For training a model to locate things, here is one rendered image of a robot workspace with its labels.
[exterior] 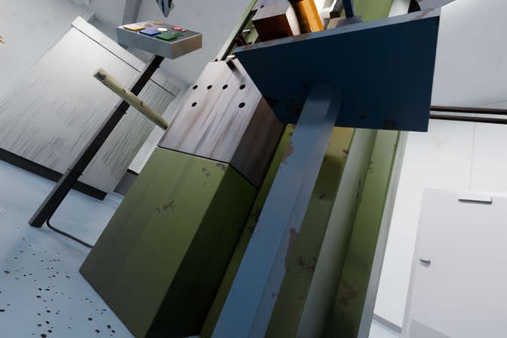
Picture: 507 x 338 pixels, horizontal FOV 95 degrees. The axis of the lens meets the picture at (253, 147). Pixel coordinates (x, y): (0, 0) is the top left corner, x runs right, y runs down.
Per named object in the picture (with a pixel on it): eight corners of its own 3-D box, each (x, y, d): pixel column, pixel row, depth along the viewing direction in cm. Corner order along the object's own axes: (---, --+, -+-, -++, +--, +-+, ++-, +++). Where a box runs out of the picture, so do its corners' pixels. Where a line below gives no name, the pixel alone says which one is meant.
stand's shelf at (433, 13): (440, 15, 33) (441, 6, 34) (232, 52, 57) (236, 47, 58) (427, 132, 54) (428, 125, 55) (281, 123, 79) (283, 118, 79)
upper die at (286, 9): (285, 13, 109) (292, 0, 112) (251, 20, 120) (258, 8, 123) (308, 78, 140) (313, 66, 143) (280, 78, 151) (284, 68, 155)
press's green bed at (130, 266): (140, 345, 52) (228, 164, 68) (77, 270, 74) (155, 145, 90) (250, 326, 94) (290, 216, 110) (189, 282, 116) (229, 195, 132)
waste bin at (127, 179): (127, 196, 608) (141, 175, 630) (130, 198, 568) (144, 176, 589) (109, 188, 587) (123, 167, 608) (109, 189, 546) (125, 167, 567)
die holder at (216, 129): (229, 163, 69) (281, 54, 84) (155, 145, 90) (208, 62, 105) (290, 216, 110) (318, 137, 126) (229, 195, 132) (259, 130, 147)
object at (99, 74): (94, 75, 86) (103, 66, 88) (88, 76, 89) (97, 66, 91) (176, 139, 119) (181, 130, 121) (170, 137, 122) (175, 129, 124)
